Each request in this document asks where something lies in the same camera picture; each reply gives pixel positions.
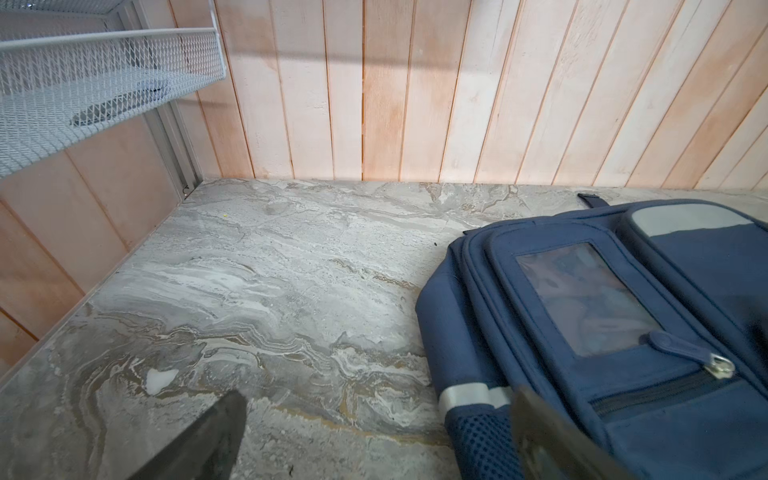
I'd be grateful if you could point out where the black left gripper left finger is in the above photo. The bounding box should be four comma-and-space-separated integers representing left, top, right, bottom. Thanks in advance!
130, 390, 247, 480

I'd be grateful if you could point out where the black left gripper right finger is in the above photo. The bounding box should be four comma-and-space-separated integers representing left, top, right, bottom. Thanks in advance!
511, 386, 635, 479

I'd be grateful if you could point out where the navy blue student backpack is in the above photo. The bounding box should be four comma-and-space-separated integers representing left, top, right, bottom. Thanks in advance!
416, 194, 767, 479

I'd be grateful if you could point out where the white wire mesh shelf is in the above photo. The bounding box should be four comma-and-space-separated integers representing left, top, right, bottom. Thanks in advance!
1, 1, 226, 177

